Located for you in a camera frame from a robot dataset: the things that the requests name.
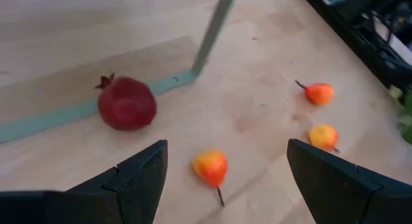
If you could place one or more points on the bright red pomegranate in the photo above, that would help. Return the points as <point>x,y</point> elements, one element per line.
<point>125,103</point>

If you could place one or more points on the green perforated metal riser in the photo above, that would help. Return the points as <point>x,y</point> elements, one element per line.
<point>210,37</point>

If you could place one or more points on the green leafy plant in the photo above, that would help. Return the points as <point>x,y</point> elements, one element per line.
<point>406,119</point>

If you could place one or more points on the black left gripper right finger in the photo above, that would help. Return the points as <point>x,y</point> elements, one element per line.
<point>354,195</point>

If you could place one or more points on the small orange pear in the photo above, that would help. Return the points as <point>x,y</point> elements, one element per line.
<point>319,93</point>
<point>323,137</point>
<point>210,167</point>

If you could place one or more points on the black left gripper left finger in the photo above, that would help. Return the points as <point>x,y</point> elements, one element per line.
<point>96,201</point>

